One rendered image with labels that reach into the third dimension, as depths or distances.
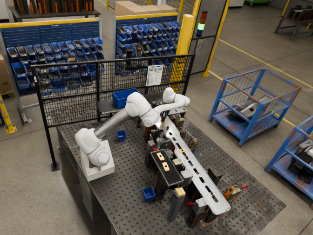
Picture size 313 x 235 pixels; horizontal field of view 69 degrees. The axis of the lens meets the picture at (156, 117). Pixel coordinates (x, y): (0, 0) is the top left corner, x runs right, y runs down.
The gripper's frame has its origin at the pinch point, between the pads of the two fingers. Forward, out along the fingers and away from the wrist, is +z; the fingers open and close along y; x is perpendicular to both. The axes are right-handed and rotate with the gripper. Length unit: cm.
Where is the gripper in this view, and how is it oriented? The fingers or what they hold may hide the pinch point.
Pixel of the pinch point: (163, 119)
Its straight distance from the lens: 265.6
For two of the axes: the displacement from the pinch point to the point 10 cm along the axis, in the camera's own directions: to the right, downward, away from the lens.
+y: 9.0, -1.7, 4.0
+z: -1.3, 7.7, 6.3
